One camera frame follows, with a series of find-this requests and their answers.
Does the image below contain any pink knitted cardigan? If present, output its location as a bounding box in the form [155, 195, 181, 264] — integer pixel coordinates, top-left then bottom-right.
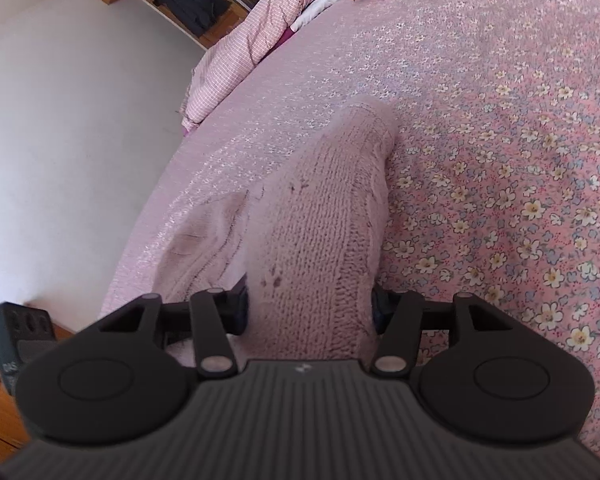
[154, 98, 399, 362]

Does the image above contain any pink floral bed sheet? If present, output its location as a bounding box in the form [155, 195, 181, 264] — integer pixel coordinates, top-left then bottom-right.
[102, 0, 600, 454]

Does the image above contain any black device on nightstand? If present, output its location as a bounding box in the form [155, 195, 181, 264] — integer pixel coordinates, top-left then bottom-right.
[0, 302, 57, 396]

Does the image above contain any wooden nightstand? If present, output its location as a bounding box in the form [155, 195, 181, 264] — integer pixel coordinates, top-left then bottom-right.
[0, 324, 72, 463]

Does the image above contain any pink checkered duvet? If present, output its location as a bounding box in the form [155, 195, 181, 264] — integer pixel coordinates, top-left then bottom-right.
[181, 0, 314, 133]

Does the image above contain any black hanging jacket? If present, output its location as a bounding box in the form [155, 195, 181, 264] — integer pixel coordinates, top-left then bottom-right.
[154, 0, 230, 37]

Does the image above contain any white pillow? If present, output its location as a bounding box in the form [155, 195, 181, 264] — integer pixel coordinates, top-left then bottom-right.
[290, 0, 338, 32]

